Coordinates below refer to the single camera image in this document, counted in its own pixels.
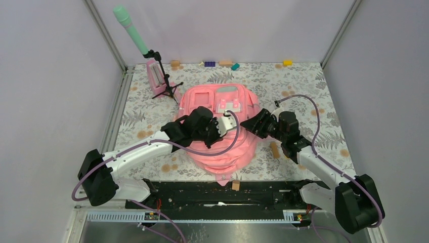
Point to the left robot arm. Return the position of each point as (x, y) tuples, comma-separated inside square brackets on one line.
[(100, 174)]

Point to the pink metronome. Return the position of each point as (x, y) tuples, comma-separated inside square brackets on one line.
[(158, 84)]

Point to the black microphone tripod stand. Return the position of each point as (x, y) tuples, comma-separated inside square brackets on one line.
[(157, 57)]

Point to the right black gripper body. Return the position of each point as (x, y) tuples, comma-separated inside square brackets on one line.
[(268, 126)]

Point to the tan block near backpack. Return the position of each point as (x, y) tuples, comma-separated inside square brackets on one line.
[(275, 150)]

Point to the wooden block on base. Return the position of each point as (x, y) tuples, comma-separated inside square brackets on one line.
[(235, 185)]

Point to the teal toy block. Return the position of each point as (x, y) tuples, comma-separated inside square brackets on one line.
[(235, 66)]

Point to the mint green microphone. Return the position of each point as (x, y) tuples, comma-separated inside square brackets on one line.
[(123, 18)]

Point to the tan wooden block rear left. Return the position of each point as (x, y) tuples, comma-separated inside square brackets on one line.
[(175, 63)]

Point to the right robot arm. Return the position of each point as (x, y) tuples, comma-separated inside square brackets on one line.
[(354, 200)]

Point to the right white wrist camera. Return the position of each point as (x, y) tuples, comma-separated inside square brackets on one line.
[(277, 111)]

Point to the yellow toy block rear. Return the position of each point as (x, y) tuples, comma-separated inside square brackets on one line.
[(287, 62)]

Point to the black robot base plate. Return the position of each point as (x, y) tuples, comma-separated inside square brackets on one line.
[(256, 200)]

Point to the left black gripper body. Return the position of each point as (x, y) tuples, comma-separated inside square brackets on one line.
[(211, 134)]

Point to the pink school backpack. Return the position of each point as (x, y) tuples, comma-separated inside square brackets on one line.
[(236, 149)]

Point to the long tan wooden block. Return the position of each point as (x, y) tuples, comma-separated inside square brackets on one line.
[(226, 63)]

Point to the purple toy block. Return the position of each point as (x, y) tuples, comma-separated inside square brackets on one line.
[(209, 64)]

